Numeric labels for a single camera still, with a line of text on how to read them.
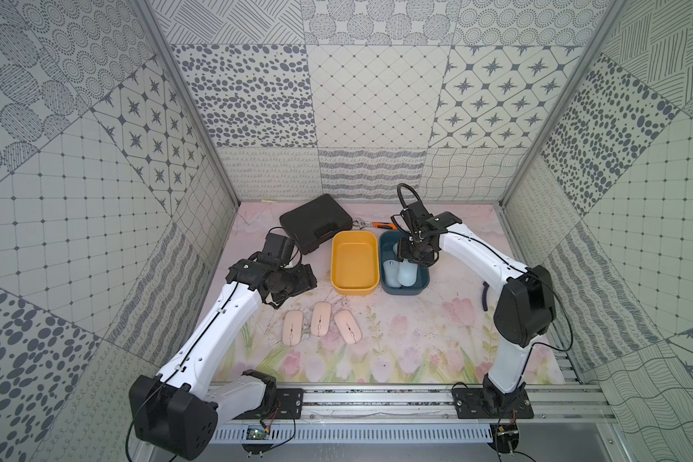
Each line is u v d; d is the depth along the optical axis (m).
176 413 0.37
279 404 0.73
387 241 1.04
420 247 0.75
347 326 0.86
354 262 1.03
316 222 1.11
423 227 0.65
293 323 0.86
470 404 0.73
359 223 1.13
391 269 0.97
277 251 0.59
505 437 0.73
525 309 0.48
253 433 0.71
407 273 0.86
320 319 0.88
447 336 0.86
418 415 0.73
